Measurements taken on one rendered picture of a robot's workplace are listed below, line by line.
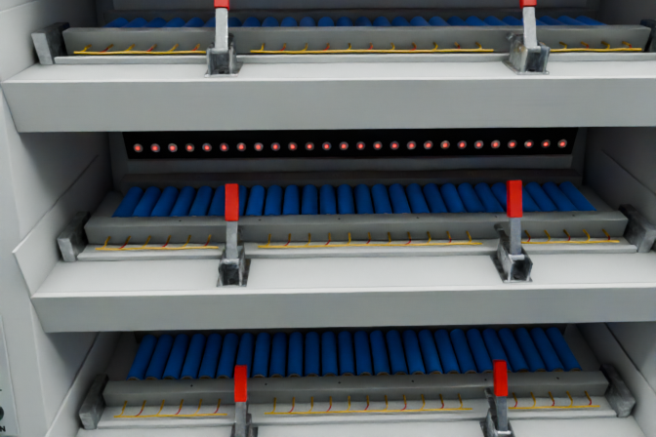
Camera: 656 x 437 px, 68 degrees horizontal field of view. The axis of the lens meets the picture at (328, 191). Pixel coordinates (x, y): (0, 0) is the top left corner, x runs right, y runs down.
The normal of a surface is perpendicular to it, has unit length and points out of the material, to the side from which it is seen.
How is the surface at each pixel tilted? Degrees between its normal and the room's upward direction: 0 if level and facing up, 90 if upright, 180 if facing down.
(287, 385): 19
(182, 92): 109
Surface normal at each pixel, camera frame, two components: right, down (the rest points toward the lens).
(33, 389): 0.02, 0.20
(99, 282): 0.00, -0.86
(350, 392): 0.03, 0.50
